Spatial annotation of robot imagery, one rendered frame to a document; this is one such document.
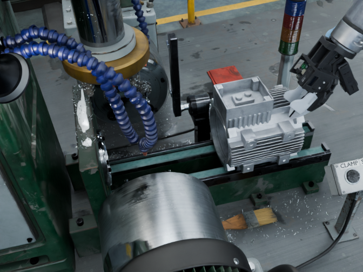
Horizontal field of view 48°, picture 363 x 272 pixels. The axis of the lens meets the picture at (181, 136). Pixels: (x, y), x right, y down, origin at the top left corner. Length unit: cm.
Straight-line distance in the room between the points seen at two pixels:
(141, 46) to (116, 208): 32
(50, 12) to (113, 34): 325
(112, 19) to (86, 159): 29
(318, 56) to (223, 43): 94
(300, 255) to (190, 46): 105
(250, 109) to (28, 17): 331
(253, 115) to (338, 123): 56
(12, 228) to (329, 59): 78
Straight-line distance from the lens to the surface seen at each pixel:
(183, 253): 47
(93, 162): 88
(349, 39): 95
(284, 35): 136
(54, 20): 390
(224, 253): 50
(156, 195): 78
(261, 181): 119
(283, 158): 110
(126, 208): 78
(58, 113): 158
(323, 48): 97
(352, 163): 99
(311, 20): 209
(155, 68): 117
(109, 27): 80
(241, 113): 100
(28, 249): 103
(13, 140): 78
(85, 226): 106
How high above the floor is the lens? 178
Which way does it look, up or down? 44 degrees down
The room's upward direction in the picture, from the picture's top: 3 degrees counter-clockwise
